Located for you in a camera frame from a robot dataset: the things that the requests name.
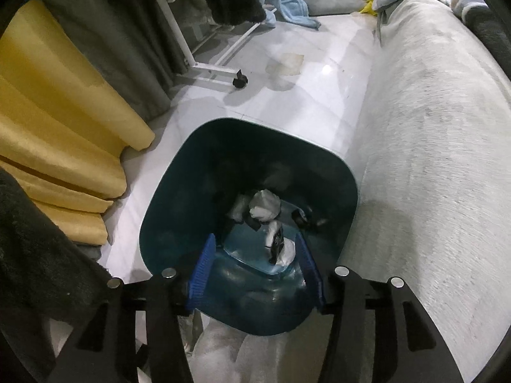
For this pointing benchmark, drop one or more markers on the dark blue trash bin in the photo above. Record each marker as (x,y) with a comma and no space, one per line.
(206,190)

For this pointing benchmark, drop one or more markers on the white printed plastic wrapper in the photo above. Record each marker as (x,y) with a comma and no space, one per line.
(281,249)

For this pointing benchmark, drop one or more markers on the dark hanging clothes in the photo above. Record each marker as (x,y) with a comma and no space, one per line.
(133,47)

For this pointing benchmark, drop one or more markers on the dark grey fleece blanket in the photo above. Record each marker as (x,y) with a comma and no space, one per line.
(488,29)

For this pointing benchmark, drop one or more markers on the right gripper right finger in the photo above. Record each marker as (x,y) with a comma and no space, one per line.
(344,295)

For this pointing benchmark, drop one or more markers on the white clothes rack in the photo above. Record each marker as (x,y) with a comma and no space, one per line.
(210,32)

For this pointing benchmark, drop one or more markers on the yellow curtain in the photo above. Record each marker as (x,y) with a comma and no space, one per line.
(63,127)

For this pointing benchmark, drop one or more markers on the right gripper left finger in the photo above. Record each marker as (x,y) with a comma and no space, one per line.
(167,297)

